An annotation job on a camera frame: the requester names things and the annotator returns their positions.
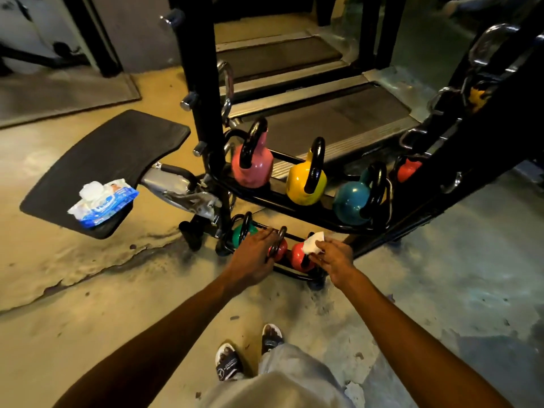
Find person's left hand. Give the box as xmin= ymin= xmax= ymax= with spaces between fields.
xmin=224 ymin=228 xmax=281 ymax=290

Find person's right hand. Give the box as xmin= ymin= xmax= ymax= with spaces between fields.
xmin=321 ymin=239 xmax=356 ymax=290

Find small red kettlebell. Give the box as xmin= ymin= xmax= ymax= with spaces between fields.
xmin=290 ymin=233 xmax=318 ymax=273
xmin=267 ymin=226 xmax=290 ymax=263

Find white wet wipe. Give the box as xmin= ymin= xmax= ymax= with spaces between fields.
xmin=302 ymin=232 xmax=326 ymax=255

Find person's right forearm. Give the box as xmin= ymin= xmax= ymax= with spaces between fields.
xmin=338 ymin=267 xmax=515 ymax=408

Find person's left forearm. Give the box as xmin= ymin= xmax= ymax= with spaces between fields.
xmin=53 ymin=272 xmax=251 ymax=408

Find small green kettlebell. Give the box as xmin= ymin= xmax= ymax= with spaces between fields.
xmin=231 ymin=211 xmax=259 ymax=250

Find teal kettlebell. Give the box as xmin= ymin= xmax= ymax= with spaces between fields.
xmin=333 ymin=161 xmax=388 ymax=226

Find yellow kettlebell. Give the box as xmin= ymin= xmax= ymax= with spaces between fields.
xmin=467 ymin=80 xmax=494 ymax=114
xmin=286 ymin=137 xmax=328 ymax=206

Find pink kettlebell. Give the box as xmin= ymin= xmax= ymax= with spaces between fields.
xmin=231 ymin=117 xmax=275 ymax=189

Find person's right black shoe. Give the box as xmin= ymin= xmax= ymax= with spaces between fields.
xmin=260 ymin=324 xmax=284 ymax=356

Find person's black shoe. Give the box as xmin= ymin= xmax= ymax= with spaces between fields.
xmin=214 ymin=343 xmax=245 ymax=382
xmin=260 ymin=324 xmax=284 ymax=356

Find person's left black shoe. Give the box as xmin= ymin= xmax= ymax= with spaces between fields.
xmin=214 ymin=343 xmax=245 ymax=382

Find grey treadmill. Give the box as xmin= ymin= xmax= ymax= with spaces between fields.
xmin=227 ymin=74 xmax=421 ymax=180
xmin=214 ymin=31 xmax=362 ymax=98

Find person's grey shorts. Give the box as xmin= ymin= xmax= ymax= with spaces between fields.
xmin=199 ymin=344 xmax=356 ymax=408

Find black kettlebell rack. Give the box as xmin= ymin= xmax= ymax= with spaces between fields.
xmin=161 ymin=0 xmax=544 ymax=292

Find blue wet wipes packet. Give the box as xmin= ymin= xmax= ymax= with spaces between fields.
xmin=67 ymin=179 xmax=139 ymax=229

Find black bench pad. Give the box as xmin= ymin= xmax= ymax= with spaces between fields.
xmin=19 ymin=109 xmax=191 ymax=240

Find grey floor mat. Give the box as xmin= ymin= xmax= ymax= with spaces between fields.
xmin=0 ymin=72 xmax=142 ymax=129

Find silver bench frame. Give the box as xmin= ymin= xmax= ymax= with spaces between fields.
xmin=140 ymin=162 xmax=222 ymax=222

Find chrome cable handle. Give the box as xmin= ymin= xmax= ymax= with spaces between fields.
xmin=217 ymin=59 xmax=235 ymax=124
xmin=469 ymin=23 xmax=518 ymax=67

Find black machine frame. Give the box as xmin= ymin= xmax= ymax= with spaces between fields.
xmin=0 ymin=40 xmax=91 ymax=78

